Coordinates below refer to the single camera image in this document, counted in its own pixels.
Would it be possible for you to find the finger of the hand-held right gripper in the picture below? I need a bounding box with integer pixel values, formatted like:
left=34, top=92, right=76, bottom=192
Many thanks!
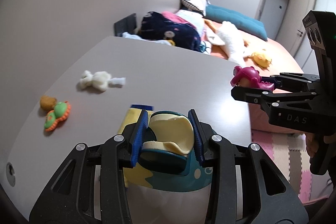
left=231, top=86, right=319, bottom=111
left=259, top=72, right=319, bottom=90

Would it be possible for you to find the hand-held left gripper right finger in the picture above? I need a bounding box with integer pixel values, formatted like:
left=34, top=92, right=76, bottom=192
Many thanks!
left=188, top=109, right=309, bottom=224

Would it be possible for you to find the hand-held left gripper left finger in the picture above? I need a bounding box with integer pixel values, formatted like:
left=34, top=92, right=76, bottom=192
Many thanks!
left=28, top=109, right=150, bottom=224

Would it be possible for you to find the pink toy figure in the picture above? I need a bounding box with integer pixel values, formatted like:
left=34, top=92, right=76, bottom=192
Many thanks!
left=230, top=65, right=276, bottom=90

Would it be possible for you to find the yellow teal dinosaur slipper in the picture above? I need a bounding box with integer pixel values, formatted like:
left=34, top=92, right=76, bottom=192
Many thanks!
left=123, top=110, right=214, bottom=191

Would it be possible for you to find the white fluffy toy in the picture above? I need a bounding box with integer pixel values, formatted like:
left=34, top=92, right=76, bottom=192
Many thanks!
left=77, top=70, right=126, bottom=93

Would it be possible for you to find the green orange toy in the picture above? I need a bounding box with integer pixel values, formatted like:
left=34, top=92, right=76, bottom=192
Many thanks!
left=43, top=101, right=72, bottom=132

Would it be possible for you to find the brown plush ball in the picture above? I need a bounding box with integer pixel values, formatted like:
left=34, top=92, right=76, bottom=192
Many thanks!
left=39, top=96, right=58, bottom=112

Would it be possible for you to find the person's right hand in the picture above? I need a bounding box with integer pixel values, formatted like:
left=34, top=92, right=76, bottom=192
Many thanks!
left=304, top=133, right=318, bottom=159

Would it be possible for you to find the bed with orange sheet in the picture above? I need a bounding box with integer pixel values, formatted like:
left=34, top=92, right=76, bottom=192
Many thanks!
left=203, top=18, right=306, bottom=135

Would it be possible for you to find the yellow duck plush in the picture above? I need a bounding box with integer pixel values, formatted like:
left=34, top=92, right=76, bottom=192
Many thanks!
left=249, top=49, right=273, bottom=68

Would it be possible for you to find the white goose plush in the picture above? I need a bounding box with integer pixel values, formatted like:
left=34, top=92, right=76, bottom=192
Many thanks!
left=206, top=21, right=254, bottom=64

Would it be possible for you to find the cartoon print cloth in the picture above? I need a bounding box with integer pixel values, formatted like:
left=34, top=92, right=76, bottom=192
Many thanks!
left=199, top=40, right=213, bottom=55

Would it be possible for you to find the teal long pillow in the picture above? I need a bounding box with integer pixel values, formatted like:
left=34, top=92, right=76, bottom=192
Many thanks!
left=205, top=4, right=268, bottom=42

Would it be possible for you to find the white waffle blanket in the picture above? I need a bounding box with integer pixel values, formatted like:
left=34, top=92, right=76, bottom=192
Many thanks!
left=175, top=9, right=206, bottom=38

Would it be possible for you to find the small white cloth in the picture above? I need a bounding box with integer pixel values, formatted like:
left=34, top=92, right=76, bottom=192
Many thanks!
left=121, top=32, right=168, bottom=46

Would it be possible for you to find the navy printed blanket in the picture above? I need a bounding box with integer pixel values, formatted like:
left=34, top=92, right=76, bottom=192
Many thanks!
left=137, top=11, right=201, bottom=51

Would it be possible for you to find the pink cloth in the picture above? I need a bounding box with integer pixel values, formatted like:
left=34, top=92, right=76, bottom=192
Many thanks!
left=161, top=11, right=197, bottom=30

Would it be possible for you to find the checked pillow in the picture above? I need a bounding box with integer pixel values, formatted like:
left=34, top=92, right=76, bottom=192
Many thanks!
left=180, top=0, right=208, bottom=16

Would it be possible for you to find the white door with lever handle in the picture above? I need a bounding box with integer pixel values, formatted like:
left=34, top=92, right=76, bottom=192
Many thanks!
left=291, top=0, right=317, bottom=72

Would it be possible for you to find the black wall outlet panel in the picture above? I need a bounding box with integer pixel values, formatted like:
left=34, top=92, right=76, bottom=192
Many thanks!
left=114, top=13, right=138, bottom=37

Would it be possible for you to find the metal cable grommet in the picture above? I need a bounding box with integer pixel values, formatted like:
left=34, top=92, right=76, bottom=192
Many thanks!
left=6, top=162, right=16, bottom=186

